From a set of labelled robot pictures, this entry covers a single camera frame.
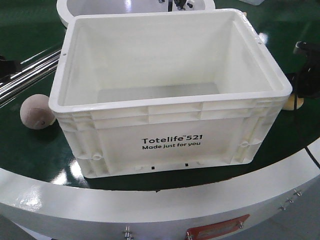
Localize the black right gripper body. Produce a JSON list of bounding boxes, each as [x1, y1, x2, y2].
[[293, 41, 320, 98]]

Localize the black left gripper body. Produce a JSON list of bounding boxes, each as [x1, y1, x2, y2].
[[0, 55, 22, 80]]

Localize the yellow soft ball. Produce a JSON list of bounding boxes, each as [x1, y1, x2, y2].
[[282, 93, 304, 111]]

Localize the pink stitched soft ball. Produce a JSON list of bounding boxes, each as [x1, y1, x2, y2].
[[20, 94, 56, 130]]

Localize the white plastic tote box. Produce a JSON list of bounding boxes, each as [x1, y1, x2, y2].
[[49, 9, 292, 178]]

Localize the chrome roller bars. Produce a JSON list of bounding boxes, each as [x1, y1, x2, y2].
[[0, 44, 62, 107]]

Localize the black knob on hub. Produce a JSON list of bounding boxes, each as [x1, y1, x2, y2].
[[173, 0, 194, 11]]

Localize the white outer turntable rim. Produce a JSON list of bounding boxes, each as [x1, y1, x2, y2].
[[0, 150, 320, 240]]

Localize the red label plate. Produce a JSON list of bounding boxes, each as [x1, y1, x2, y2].
[[185, 214, 250, 240]]

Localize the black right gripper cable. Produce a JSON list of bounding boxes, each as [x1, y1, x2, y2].
[[293, 72, 320, 168]]

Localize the white inner ring hub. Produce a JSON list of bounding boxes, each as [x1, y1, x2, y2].
[[56, 0, 216, 27]]

